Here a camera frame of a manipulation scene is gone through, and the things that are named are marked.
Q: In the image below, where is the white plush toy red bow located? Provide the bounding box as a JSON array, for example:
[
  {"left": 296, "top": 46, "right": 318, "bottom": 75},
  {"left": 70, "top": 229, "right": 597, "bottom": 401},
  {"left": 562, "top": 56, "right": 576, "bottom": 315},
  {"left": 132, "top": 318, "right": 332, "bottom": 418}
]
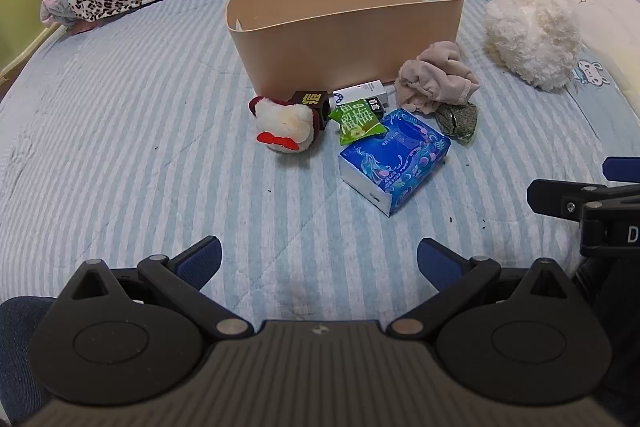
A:
[{"left": 248, "top": 96, "right": 317, "bottom": 154}]

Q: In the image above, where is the green snack packet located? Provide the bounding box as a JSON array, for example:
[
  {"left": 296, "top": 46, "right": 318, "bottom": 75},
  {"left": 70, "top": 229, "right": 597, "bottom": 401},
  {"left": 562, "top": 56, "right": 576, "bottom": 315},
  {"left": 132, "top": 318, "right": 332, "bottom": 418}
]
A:
[{"left": 327, "top": 103, "right": 388, "bottom": 146}]

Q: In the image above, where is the person's blue denim leg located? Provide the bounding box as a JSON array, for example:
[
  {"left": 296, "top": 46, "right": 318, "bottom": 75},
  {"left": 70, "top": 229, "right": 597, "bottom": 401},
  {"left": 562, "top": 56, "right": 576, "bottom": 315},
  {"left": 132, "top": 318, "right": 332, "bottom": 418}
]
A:
[{"left": 0, "top": 296, "right": 57, "bottom": 427}]

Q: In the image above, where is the white flat box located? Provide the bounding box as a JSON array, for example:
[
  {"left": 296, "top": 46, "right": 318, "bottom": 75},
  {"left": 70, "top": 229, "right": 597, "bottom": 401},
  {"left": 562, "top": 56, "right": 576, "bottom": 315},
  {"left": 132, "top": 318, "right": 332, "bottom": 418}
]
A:
[{"left": 332, "top": 80, "right": 396, "bottom": 108}]

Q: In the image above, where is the brown box gold character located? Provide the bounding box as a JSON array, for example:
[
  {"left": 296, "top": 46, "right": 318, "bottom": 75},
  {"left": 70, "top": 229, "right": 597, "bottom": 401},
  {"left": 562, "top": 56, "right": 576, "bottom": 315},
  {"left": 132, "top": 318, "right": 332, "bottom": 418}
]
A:
[{"left": 290, "top": 90, "right": 330, "bottom": 130}]

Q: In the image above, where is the green cabinet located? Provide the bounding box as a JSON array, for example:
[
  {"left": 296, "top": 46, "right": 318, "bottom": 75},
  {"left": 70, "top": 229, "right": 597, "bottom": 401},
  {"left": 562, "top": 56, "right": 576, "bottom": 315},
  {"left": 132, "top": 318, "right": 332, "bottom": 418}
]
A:
[{"left": 0, "top": 0, "right": 68, "bottom": 80}]

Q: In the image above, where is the light blue rabbit print cloth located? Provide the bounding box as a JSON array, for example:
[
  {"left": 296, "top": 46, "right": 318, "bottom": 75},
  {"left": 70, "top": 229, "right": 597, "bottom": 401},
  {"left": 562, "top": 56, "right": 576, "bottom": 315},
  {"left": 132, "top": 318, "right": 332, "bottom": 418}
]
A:
[{"left": 450, "top": 0, "right": 640, "bottom": 188}]

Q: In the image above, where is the beige storage basket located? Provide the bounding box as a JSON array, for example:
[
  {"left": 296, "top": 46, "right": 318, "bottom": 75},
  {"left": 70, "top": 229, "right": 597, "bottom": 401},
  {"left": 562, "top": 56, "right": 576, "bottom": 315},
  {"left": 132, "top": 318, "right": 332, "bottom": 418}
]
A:
[{"left": 225, "top": 0, "right": 467, "bottom": 95}]

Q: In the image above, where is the cream white quilt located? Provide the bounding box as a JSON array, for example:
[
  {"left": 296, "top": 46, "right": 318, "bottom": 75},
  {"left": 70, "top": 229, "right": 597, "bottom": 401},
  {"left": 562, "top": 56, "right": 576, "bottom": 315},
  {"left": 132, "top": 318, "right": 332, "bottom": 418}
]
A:
[{"left": 517, "top": 0, "right": 640, "bottom": 92}]

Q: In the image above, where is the blue tissue pack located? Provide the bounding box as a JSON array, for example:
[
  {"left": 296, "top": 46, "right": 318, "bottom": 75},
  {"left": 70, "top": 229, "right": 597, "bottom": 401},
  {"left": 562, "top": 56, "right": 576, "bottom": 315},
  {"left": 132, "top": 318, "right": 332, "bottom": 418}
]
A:
[{"left": 338, "top": 108, "right": 452, "bottom": 217}]

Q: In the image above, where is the dark green glitter pouch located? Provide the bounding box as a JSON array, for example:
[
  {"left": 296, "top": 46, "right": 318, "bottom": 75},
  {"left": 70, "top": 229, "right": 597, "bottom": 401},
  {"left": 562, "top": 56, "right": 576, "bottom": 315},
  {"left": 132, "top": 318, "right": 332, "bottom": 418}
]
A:
[{"left": 432, "top": 102, "right": 478, "bottom": 148}]

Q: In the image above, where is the blue striped bed sheet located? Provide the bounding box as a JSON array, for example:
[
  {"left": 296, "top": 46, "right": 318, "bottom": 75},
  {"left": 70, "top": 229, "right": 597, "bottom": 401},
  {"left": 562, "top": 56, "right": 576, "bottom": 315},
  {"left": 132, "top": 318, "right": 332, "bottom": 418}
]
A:
[{"left": 0, "top": 0, "right": 640, "bottom": 358}]

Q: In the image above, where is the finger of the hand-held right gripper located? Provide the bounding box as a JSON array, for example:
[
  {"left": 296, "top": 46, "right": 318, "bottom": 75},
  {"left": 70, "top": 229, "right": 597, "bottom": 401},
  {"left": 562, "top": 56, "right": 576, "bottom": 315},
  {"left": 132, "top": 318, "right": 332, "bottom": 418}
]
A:
[
  {"left": 601, "top": 156, "right": 640, "bottom": 182},
  {"left": 527, "top": 179, "right": 640, "bottom": 222}
]

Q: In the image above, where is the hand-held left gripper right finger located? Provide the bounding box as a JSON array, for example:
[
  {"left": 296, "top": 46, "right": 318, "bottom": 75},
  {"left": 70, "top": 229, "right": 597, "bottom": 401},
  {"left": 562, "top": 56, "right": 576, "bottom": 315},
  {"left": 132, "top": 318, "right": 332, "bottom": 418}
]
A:
[{"left": 386, "top": 237, "right": 576, "bottom": 340}]

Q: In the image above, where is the pink patterned cloth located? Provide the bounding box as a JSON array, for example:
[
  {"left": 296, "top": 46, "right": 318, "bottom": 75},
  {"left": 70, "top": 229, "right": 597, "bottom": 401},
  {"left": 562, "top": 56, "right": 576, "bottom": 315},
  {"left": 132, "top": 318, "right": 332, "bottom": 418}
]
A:
[{"left": 41, "top": 0, "right": 101, "bottom": 36}]

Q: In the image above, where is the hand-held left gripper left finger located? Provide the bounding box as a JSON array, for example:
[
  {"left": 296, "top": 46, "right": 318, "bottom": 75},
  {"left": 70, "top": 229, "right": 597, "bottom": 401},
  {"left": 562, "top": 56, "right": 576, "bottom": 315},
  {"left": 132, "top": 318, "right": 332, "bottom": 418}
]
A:
[{"left": 59, "top": 235, "right": 254, "bottom": 340}]

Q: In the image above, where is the pink beige crumpled cloth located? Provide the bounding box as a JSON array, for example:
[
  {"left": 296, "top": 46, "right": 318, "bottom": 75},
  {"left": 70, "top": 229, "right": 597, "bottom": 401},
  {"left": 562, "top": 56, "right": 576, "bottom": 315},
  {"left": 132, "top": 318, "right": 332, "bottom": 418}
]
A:
[{"left": 395, "top": 41, "right": 481, "bottom": 115}]

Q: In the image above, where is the white fluffy plush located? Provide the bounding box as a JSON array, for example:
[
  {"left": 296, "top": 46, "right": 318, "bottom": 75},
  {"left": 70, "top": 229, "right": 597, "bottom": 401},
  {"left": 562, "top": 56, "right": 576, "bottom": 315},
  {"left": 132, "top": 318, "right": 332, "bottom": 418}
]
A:
[{"left": 484, "top": 0, "right": 583, "bottom": 92}]

